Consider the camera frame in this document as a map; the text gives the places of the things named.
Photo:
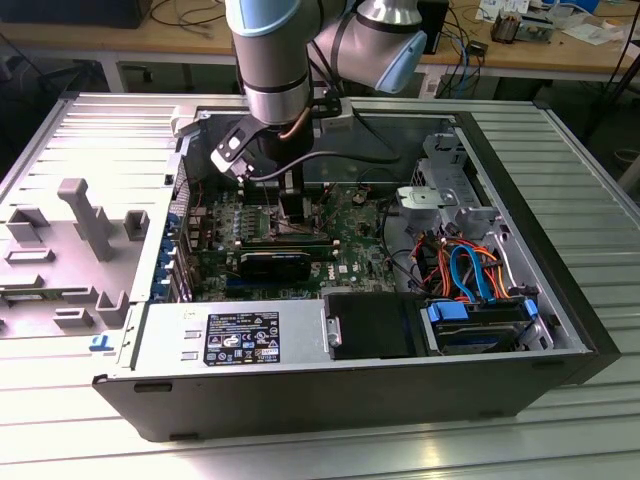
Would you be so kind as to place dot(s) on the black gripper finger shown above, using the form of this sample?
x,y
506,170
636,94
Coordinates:
x,y
292,182

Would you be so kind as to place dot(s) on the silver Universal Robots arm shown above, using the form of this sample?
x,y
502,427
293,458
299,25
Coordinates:
x,y
272,65

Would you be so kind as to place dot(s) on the black RAM slot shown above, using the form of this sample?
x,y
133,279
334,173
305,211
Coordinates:
x,y
272,188
322,253
287,242
257,198

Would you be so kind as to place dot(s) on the CPU socket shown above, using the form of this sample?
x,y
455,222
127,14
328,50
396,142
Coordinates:
x,y
280,230

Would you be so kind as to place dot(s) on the round coin battery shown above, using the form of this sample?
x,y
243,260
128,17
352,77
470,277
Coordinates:
x,y
358,197

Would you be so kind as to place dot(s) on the black graphics card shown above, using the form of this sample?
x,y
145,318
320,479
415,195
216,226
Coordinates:
x,y
272,267

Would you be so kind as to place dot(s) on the green motherboard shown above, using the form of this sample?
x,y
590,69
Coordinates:
x,y
360,250

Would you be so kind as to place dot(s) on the silver metal drive cage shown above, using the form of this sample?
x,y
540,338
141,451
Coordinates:
x,y
445,170

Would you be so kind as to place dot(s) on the black drive bay box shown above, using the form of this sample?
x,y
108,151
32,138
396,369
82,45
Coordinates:
x,y
370,325

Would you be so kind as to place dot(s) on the small black upright box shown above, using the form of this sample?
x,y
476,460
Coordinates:
x,y
440,25

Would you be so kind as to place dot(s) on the silver power supply unit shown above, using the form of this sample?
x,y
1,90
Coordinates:
x,y
165,335

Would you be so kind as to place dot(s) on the grey plastic parts rack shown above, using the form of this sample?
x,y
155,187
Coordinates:
x,y
85,215

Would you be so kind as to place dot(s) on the small black adapter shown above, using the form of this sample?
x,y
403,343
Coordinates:
x,y
477,48

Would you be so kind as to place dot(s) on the black and silver PC case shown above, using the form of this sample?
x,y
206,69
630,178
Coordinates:
x,y
300,400

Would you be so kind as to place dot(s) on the hard disk in blue carrier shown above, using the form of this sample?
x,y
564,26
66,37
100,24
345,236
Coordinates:
x,y
470,335

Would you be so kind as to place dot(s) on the wooden desk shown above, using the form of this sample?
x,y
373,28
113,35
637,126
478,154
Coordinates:
x,y
75,42

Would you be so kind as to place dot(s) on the small blue plastic clip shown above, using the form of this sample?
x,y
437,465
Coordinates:
x,y
97,342

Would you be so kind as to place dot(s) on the large black equipment box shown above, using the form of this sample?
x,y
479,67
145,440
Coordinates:
x,y
75,12

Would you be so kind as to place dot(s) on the green RAM stick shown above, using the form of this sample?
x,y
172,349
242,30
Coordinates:
x,y
22,298

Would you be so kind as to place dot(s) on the white papers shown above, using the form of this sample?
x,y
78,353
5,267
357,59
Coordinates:
x,y
590,32

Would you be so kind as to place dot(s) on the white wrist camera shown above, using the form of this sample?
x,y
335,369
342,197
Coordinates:
x,y
220,157

